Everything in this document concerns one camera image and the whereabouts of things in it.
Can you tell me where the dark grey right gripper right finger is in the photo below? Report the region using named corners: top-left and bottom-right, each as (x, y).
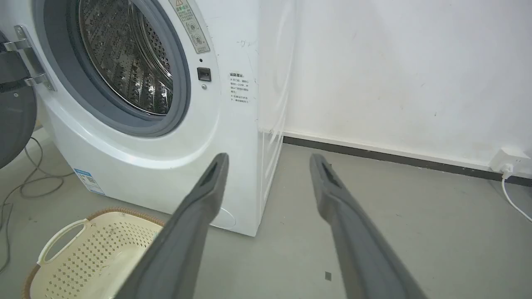
top-left (309, 154), bottom-right (429, 299)

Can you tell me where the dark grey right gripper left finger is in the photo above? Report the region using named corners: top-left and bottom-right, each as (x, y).
top-left (115, 153), bottom-right (230, 299)

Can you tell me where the dark washing machine door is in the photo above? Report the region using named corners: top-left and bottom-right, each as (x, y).
top-left (0, 31), bottom-right (38, 169)

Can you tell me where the cream perforated laundry basket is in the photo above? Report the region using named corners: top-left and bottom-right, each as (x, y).
top-left (22, 207), bottom-right (166, 299)

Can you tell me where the dark skirting board strip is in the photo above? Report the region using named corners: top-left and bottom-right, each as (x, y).
top-left (283, 136), bottom-right (532, 186)

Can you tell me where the white front-load washing machine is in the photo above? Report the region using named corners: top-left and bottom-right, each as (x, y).
top-left (0, 0), bottom-right (300, 237)

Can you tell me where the white power cable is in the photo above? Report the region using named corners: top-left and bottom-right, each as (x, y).
top-left (501, 168), bottom-right (532, 223)

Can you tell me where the grey floor cable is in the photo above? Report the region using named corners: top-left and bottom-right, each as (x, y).
top-left (0, 136), bottom-right (75, 273)

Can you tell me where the white wall power socket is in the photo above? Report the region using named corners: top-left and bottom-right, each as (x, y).
top-left (490, 147), bottom-right (532, 174)

